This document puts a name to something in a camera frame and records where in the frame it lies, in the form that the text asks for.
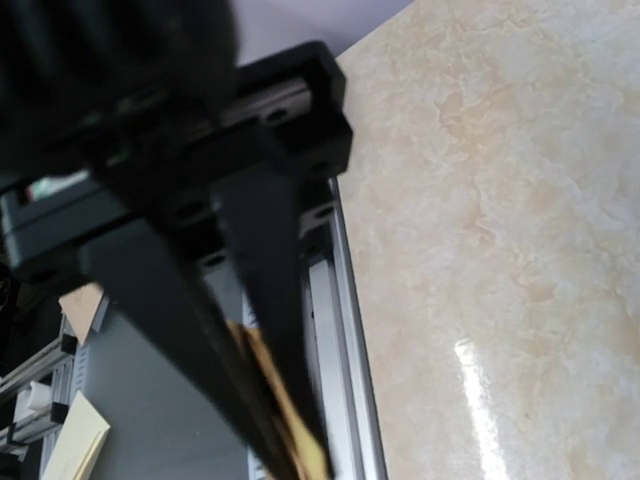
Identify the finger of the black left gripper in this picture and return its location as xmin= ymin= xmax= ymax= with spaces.
xmin=78 ymin=222 xmax=295 ymax=479
xmin=215 ymin=172 xmax=334 ymax=475

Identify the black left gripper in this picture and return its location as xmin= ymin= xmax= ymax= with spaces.
xmin=1 ymin=1 xmax=353 ymax=294

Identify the round sticker seal sheet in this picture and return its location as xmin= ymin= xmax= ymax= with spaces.
xmin=228 ymin=322 xmax=330 ymax=479

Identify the yellow sticky note pad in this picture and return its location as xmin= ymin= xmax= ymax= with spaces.
xmin=41 ymin=391 xmax=111 ymax=480

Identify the aluminium front rail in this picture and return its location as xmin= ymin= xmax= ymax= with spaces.
xmin=302 ymin=179 xmax=388 ymax=479

